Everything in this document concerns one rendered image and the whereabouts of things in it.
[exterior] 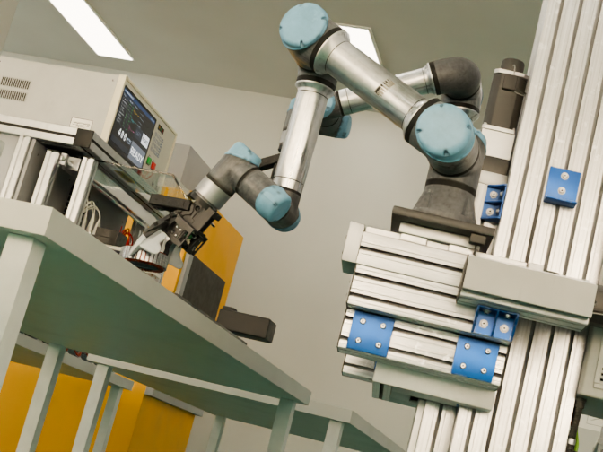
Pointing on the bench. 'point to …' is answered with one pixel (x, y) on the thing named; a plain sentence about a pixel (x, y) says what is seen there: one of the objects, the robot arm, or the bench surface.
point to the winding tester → (78, 102)
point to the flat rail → (123, 197)
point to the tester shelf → (73, 146)
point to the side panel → (13, 162)
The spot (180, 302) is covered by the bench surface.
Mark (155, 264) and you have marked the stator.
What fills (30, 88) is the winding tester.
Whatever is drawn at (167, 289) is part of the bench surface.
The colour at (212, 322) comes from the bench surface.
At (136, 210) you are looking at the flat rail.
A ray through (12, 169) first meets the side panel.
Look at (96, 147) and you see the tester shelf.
